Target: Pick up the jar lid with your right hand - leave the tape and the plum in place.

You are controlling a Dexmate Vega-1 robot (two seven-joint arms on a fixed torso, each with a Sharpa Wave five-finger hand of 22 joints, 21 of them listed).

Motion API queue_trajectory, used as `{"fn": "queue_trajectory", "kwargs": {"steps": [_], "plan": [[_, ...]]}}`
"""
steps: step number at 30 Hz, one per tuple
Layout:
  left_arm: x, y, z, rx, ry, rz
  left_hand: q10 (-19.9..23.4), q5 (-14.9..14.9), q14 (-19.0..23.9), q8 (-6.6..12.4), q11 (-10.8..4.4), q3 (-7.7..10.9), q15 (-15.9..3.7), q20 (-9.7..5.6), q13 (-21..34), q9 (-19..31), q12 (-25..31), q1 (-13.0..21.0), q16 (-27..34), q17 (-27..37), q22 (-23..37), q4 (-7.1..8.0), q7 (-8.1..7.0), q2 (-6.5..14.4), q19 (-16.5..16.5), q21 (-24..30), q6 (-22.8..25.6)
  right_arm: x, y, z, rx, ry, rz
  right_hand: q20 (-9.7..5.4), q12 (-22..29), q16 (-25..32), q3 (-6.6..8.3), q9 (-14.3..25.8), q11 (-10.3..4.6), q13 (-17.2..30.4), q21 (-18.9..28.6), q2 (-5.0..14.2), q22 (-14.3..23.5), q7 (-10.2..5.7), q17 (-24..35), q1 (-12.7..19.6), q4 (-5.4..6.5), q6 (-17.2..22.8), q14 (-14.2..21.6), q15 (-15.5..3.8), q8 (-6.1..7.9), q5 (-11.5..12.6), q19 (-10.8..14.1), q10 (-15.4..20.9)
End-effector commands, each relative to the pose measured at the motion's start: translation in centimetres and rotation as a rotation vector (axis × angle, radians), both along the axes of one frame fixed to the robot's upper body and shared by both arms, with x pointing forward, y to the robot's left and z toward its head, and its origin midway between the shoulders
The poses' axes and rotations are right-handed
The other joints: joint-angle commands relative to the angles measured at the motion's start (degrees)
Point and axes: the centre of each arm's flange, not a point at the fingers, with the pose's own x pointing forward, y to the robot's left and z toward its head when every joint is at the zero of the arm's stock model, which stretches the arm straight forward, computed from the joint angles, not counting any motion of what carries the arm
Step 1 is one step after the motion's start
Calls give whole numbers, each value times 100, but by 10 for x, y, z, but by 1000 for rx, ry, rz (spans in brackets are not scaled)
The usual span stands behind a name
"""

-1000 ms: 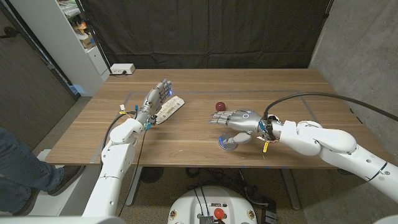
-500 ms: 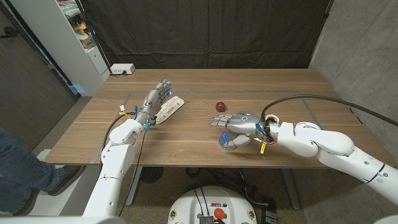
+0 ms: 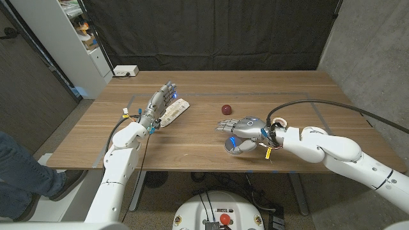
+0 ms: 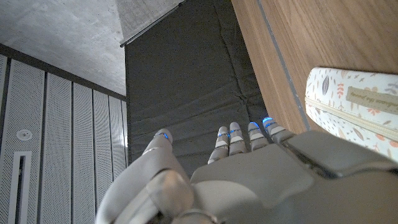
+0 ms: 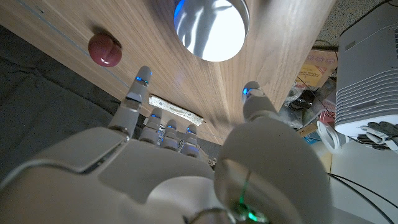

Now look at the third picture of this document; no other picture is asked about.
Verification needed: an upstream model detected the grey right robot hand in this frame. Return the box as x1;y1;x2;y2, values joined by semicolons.
215;116;277;157

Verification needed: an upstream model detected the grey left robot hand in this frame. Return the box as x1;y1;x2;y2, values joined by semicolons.
139;80;178;129

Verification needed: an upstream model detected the grey metal jar lid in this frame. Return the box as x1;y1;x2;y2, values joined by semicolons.
224;136;245;156

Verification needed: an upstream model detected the yellowish tape roll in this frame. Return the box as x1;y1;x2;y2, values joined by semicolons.
272;116;288;129

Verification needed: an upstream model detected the cream patterned flat case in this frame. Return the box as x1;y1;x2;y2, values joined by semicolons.
159;98;190;128

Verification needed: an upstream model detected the white power strip box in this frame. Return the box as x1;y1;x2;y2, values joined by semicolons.
113;65;140;77

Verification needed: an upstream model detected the black round floor fan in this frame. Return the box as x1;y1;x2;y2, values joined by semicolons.
143;171;169;188

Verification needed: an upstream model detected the white robot torso base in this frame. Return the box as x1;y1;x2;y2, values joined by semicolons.
172;190;265;230

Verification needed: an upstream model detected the grey metal table leg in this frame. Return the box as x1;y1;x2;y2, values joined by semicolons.
129;171;147;212
289;172;310;217

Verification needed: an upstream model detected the black backdrop curtain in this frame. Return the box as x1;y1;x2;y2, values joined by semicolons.
82;0;343;72

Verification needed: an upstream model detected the cardboard box on shelf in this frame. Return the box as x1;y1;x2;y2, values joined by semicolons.
83;34;99;51

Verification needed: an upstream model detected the black backdrop stand pole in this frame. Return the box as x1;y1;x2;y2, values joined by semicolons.
76;0;116;77

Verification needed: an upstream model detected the orange toy on shelf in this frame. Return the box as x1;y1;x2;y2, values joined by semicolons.
76;22;90;36

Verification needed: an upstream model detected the white shelf cabinet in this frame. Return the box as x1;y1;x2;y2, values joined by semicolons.
9;0;114;100

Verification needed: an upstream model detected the dark shoe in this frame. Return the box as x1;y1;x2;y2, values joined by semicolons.
12;193;42;223
49;169;88;202

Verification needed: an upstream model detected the white floor platform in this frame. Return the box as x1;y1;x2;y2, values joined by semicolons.
30;153;108;224

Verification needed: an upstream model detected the person leg in blue jeans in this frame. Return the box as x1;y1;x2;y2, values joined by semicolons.
0;130;66;221

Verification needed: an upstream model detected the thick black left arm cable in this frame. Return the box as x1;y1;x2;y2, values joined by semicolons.
101;113;141;180

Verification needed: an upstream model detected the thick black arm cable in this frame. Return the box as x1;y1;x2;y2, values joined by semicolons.
101;113;141;180
266;98;409;135

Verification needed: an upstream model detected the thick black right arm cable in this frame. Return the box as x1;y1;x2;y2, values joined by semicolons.
266;98;409;135

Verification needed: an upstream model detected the black door handle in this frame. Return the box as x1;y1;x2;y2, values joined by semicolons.
0;27;19;41

